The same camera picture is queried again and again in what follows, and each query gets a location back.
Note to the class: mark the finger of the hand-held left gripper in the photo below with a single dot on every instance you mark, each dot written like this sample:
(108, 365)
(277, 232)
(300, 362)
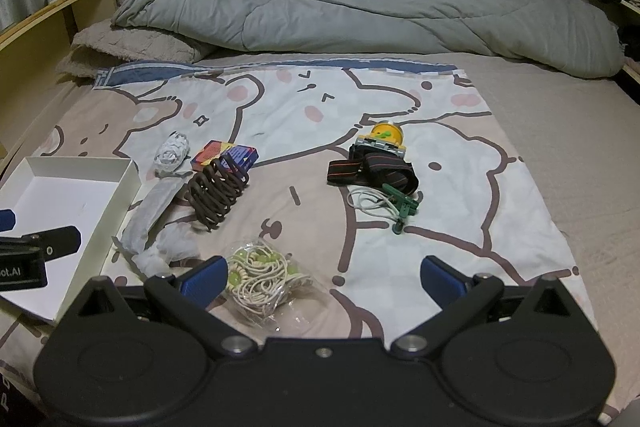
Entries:
(6, 220)
(62, 239)

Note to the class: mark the crumpled white paper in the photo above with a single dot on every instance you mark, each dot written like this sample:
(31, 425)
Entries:
(172, 154)

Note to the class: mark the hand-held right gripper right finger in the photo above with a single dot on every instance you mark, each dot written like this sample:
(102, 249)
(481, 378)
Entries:
(442, 279)

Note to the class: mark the grey paper bundle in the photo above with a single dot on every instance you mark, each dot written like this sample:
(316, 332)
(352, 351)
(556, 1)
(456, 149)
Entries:
(152, 212)

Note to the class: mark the printed bear blanket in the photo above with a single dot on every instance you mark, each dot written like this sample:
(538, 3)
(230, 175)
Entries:
(310, 132)

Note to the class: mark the beige fuzzy blanket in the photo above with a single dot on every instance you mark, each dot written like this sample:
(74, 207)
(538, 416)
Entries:
(135, 44)

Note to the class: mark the green clothes peg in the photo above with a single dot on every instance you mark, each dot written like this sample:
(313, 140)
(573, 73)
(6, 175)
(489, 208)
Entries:
(399, 222)
(402, 197)

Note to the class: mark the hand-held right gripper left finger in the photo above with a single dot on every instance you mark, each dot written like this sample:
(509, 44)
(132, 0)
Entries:
(205, 279)

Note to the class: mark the grey duvet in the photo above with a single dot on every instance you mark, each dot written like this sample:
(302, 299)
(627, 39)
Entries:
(350, 2)

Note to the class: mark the colourful card box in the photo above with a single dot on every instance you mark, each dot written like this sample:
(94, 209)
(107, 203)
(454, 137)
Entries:
(227, 153)

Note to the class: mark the brown hair claw clip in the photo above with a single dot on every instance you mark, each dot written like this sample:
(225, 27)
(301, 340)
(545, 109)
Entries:
(215, 192)

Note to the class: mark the white cardboard box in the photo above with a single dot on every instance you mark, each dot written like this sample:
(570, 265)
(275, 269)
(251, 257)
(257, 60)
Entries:
(60, 202)

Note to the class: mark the wooden bedside ledge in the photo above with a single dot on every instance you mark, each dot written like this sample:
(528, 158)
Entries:
(55, 14)

